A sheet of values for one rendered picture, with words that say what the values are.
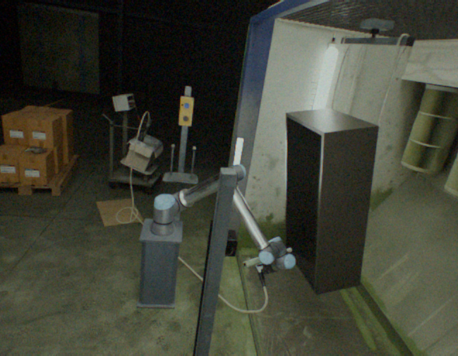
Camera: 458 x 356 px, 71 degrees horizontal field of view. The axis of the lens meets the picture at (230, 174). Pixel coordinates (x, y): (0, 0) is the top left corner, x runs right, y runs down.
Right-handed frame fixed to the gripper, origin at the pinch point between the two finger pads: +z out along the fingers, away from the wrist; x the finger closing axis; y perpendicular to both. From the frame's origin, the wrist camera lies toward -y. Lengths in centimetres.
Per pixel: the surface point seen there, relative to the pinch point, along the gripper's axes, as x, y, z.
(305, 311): 48, 50, 18
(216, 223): -94, -25, -112
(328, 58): 85, -144, -65
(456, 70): 126, -93, -130
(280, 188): 75, -60, 28
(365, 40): 45, -116, -116
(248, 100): 35, -135, -10
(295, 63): 66, -151, -47
